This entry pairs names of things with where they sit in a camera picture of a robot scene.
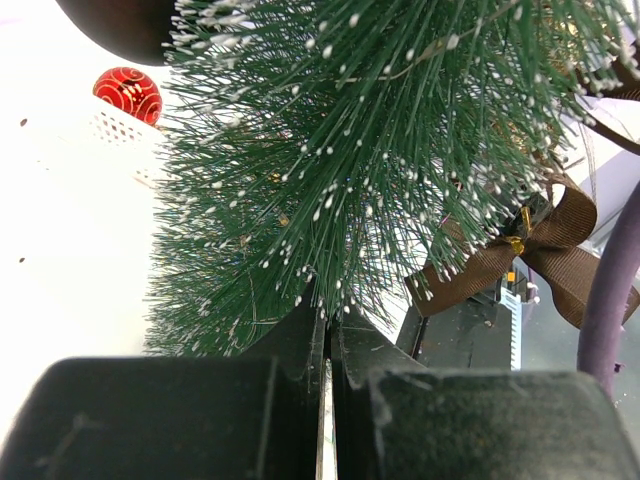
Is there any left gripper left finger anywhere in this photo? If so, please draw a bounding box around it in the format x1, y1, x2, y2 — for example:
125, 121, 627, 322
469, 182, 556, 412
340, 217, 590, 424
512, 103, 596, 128
1, 303, 324, 479

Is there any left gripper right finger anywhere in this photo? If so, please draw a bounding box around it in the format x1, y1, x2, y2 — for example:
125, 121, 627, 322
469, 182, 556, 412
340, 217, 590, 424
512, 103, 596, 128
331, 312, 639, 480

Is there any brown and gold ornament garland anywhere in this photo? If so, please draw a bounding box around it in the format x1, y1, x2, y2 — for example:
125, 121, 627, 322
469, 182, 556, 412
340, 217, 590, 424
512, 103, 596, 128
404, 0, 640, 331

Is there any small green christmas tree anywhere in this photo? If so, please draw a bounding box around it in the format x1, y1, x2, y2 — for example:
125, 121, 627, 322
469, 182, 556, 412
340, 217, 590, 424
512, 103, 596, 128
145, 1, 639, 356

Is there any white plastic basket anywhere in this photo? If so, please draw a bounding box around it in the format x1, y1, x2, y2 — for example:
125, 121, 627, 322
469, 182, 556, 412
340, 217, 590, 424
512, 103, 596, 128
20, 94, 169, 189

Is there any red glitter bauble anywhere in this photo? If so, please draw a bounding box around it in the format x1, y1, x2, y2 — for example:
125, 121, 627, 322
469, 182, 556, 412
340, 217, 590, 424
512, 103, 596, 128
92, 67, 163, 126

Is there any matte brown bauble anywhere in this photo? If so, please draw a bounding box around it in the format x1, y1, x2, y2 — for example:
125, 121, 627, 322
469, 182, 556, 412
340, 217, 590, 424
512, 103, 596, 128
56, 0, 178, 67

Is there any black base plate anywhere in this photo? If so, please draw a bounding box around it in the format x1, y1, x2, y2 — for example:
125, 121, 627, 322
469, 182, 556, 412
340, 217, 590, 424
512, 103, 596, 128
396, 267, 535, 371

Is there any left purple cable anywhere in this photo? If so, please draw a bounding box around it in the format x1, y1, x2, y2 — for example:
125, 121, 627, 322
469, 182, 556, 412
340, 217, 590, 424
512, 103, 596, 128
576, 189, 640, 401

